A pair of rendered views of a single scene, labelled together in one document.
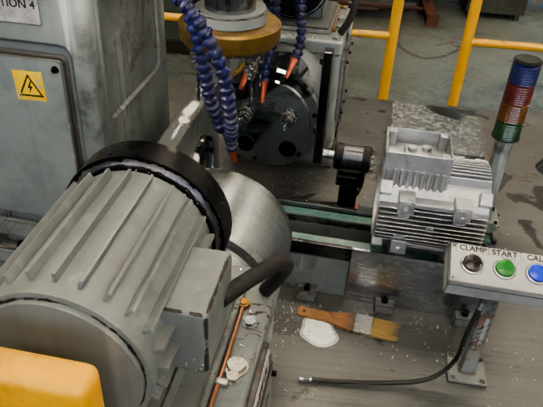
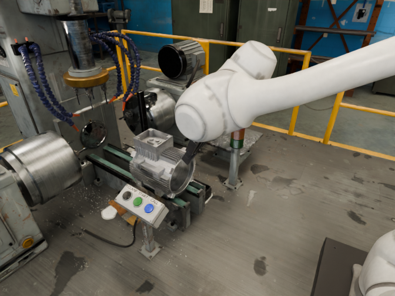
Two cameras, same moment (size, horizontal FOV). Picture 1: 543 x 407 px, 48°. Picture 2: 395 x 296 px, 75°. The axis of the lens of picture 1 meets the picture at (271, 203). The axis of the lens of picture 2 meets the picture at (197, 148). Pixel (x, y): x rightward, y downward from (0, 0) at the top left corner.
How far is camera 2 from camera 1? 86 cm
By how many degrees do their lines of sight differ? 22
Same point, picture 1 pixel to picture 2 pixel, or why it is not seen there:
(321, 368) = (94, 227)
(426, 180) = (149, 154)
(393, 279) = not seen: hidden behind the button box
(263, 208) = (56, 150)
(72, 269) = not seen: outside the picture
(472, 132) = (249, 142)
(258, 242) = (36, 162)
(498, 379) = (160, 259)
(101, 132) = (36, 111)
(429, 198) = (150, 163)
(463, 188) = (164, 162)
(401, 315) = not seen: hidden behind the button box
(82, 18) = (16, 66)
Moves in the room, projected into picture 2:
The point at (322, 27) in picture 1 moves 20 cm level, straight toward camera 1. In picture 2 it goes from (180, 83) to (158, 95)
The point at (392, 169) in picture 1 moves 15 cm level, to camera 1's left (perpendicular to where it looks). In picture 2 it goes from (137, 147) to (107, 138)
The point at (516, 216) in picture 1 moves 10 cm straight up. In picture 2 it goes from (251, 187) to (254, 171)
